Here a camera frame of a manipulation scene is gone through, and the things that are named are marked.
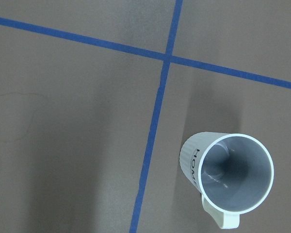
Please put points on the white ribbed mug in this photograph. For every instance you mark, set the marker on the white ribbed mug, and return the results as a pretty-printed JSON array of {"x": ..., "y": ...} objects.
[{"x": 233, "y": 172}]

